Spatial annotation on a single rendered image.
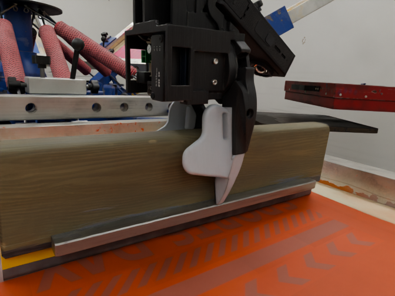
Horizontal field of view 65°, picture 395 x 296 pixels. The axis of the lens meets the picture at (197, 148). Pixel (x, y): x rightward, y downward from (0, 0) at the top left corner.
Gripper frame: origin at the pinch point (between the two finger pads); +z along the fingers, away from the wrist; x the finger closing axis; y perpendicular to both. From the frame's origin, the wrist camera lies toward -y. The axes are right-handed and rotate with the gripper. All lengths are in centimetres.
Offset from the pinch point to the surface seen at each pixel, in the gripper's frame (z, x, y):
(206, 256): 4.6, 4.7, 3.9
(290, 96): 1, -69, -104
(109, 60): -12, -88, -24
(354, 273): 4.8, 12.9, -5.1
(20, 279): 4.1, -0.1, 17.1
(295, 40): -34, -142, -201
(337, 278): 4.8, 12.5, -3.3
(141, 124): 2.6, -42.3, -13.6
